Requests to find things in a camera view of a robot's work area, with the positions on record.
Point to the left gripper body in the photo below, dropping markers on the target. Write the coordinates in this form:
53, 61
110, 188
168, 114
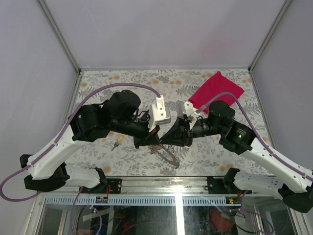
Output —
139, 139

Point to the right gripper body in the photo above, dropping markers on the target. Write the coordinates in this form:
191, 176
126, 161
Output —
189, 130

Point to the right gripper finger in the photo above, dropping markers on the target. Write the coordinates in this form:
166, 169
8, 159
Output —
179, 139
177, 129

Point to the metal ring key organizer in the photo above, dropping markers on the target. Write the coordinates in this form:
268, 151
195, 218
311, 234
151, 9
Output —
165, 154

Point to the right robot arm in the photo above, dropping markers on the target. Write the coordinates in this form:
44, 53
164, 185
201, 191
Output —
290, 182

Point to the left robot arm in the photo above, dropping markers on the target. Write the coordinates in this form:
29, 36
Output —
48, 171

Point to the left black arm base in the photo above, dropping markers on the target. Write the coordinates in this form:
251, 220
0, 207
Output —
107, 185

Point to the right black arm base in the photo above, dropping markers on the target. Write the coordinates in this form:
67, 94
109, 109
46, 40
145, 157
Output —
223, 185

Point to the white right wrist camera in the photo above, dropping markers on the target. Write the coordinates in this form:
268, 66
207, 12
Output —
185, 108

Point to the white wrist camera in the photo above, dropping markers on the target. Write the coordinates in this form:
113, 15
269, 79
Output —
185, 108
159, 113

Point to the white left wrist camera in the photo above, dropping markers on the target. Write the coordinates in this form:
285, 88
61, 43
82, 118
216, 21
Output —
159, 113

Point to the aluminium front rail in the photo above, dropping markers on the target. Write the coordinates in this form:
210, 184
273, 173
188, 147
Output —
148, 191

